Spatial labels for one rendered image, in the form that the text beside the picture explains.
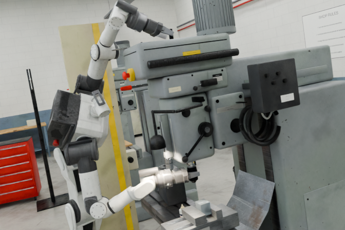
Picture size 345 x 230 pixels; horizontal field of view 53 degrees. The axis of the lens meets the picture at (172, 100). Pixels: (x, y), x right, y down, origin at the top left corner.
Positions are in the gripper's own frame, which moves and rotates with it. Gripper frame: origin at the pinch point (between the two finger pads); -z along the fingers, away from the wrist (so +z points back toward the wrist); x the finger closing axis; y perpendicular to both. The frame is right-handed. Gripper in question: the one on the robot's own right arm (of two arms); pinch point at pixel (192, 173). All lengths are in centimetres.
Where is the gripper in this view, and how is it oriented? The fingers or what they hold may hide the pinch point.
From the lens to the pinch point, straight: 176.7
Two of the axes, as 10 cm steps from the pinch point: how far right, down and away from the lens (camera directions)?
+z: -9.8, 1.7, -1.2
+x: -1.4, -0.6, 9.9
